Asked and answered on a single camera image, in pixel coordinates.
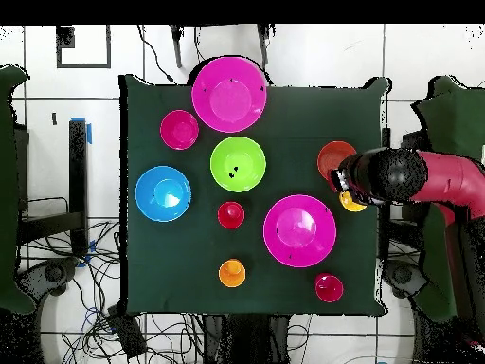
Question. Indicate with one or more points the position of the green bowl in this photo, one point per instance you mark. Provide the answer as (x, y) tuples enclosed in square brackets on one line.
[(238, 161)]

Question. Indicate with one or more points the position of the large pink bowl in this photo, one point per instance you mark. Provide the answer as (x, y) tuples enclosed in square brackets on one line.
[(229, 94), (299, 227)]

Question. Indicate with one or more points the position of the blue bowl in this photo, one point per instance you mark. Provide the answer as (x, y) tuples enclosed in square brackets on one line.
[(163, 193)]

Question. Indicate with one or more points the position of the small crimson bowl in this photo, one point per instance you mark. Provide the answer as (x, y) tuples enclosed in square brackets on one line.
[(179, 129)]

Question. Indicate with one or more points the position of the orange bowl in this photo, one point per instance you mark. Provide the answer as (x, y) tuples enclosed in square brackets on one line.
[(329, 155)]

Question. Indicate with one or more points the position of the yellow cup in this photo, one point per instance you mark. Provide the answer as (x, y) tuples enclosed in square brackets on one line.
[(350, 204)]

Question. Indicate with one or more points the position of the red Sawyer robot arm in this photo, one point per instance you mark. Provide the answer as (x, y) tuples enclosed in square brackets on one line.
[(398, 174)]

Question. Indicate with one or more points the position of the red cup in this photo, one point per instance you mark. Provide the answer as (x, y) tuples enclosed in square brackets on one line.
[(230, 215)]

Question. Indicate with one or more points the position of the orange cup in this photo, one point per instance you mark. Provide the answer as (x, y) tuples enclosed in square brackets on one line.
[(232, 273)]

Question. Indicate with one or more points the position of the dark green table cloth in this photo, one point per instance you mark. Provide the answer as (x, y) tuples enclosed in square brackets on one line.
[(303, 110)]

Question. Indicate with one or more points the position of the crimson cup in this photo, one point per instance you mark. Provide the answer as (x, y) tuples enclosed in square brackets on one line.
[(329, 287)]

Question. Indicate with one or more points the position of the black stand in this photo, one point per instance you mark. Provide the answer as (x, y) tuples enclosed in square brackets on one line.
[(77, 170), (385, 227)]

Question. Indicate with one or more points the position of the black tripod leg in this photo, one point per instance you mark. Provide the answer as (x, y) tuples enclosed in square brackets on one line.
[(263, 45), (176, 49)]

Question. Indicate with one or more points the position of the blue tape piece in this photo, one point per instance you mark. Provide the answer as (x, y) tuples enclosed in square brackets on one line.
[(89, 133)]

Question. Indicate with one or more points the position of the black power brick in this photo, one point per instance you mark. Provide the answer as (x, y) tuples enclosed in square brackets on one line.
[(127, 333)]

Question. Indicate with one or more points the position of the neighbouring green covered table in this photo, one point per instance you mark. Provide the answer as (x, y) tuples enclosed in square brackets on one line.
[(451, 121), (7, 189)]

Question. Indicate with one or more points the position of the black square floor frame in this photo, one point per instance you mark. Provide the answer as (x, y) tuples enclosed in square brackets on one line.
[(65, 38)]

